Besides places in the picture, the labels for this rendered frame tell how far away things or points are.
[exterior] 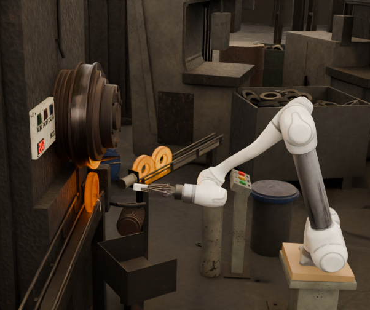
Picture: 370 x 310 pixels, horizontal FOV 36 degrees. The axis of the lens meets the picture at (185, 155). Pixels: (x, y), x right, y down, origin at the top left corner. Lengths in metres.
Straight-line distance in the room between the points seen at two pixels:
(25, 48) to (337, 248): 1.53
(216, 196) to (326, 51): 3.78
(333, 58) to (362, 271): 2.94
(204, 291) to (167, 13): 2.69
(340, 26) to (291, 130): 3.86
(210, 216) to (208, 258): 0.27
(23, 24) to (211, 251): 1.86
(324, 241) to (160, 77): 3.02
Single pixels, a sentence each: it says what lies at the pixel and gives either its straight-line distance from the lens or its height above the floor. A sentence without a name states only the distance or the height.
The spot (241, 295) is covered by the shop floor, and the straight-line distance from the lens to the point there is 3.30.
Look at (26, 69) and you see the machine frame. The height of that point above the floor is 1.39.
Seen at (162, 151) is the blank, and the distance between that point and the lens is 3.15.
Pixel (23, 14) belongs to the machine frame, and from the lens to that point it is 2.05.
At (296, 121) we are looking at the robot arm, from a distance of 2.34.
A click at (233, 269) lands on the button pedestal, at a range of 3.49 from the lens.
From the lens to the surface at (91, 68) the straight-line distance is 2.42.
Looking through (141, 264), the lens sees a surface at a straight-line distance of 2.32.
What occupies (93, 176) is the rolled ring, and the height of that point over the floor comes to 0.84.
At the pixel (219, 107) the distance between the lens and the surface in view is 5.11.
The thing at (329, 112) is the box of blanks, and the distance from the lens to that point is 4.72.
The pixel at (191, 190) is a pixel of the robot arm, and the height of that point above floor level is 0.75.
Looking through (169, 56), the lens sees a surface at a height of 1.01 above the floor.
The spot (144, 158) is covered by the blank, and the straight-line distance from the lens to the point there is 3.04.
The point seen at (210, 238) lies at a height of 0.25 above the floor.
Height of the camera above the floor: 1.73
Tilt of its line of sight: 18 degrees down
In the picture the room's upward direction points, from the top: 2 degrees clockwise
